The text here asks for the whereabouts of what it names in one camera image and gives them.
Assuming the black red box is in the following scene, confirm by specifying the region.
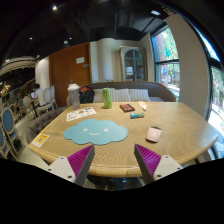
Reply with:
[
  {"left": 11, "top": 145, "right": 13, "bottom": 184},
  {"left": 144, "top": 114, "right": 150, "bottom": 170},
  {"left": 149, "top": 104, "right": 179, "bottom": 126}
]
[{"left": 120, "top": 104, "right": 135, "bottom": 112}]

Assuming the white printed leaflet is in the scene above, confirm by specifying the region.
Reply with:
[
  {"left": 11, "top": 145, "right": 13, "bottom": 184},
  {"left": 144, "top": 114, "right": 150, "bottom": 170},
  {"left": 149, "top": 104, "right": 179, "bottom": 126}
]
[{"left": 67, "top": 107, "right": 96, "bottom": 121}]

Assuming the blue cloud mouse pad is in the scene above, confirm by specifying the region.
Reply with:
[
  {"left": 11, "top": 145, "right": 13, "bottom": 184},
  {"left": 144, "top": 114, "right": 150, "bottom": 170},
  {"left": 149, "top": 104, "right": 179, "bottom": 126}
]
[{"left": 64, "top": 119, "right": 129, "bottom": 145}]

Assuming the black bag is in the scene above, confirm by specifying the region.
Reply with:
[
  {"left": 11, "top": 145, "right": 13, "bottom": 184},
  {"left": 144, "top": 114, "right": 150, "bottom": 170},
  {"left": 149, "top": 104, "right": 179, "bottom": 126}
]
[{"left": 79, "top": 86, "right": 95, "bottom": 104}]

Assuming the blue white chair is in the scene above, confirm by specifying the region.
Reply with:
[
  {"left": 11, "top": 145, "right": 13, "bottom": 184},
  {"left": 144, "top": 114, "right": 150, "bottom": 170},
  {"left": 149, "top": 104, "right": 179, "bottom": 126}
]
[{"left": 1, "top": 108, "right": 23, "bottom": 154}]

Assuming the grey tufted bench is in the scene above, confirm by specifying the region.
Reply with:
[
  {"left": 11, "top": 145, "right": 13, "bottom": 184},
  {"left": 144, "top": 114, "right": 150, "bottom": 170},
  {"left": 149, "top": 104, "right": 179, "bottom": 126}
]
[{"left": 26, "top": 108, "right": 63, "bottom": 144}]

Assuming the arched mirror cabinet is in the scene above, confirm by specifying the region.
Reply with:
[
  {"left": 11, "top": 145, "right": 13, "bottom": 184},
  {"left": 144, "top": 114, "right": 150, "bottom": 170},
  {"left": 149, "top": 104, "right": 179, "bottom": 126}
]
[{"left": 119, "top": 46, "right": 147, "bottom": 81}]

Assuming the green can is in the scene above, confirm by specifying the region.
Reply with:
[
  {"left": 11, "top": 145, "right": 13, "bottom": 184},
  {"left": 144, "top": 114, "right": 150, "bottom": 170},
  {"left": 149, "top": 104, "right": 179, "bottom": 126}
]
[{"left": 103, "top": 88, "right": 112, "bottom": 109}]

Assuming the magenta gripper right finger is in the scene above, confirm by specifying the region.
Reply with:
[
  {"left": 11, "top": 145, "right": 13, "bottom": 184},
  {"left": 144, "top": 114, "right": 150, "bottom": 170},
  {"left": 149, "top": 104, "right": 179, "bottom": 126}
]
[{"left": 133, "top": 143, "right": 184, "bottom": 185}]

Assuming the wooden door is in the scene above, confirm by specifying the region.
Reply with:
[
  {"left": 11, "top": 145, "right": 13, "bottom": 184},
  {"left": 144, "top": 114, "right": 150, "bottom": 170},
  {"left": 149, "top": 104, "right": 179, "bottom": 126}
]
[{"left": 49, "top": 43, "right": 92, "bottom": 107}]

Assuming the striped cushion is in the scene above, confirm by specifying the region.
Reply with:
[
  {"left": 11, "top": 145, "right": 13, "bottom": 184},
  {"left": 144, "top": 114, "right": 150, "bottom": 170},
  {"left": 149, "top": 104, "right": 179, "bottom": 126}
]
[{"left": 93, "top": 88, "right": 131, "bottom": 103}]

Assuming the white paper packet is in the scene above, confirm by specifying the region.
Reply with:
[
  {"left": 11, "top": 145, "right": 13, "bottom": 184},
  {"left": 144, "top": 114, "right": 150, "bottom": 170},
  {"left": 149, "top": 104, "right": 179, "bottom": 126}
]
[{"left": 138, "top": 101, "right": 147, "bottom": 111}]

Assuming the clear water bottle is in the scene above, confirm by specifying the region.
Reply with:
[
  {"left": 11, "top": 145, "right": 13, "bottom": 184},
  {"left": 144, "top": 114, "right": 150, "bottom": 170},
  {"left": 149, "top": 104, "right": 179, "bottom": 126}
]
[{"left": 68, "top": 84, "right": 80, "bottom": 109}]

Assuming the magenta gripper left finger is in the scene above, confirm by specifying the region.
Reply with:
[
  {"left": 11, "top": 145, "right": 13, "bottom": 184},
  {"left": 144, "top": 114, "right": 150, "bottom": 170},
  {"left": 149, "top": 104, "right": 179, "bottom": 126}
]
[{"left": 46, "top": 143, "right": 96, "bottom": 187}]

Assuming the teal small tube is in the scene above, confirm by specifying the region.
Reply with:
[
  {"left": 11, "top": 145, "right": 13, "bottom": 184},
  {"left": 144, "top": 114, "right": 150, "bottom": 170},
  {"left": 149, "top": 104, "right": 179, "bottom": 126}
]
[{"left": 130, "top": 113, "right": 145, "bottom": 119}]

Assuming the pink computer mouse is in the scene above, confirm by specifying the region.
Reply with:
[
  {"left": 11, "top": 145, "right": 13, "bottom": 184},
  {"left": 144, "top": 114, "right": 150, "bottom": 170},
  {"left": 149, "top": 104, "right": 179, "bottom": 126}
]
[{"left": 146, "top": 126, "right": 162, "bottom": 143}]

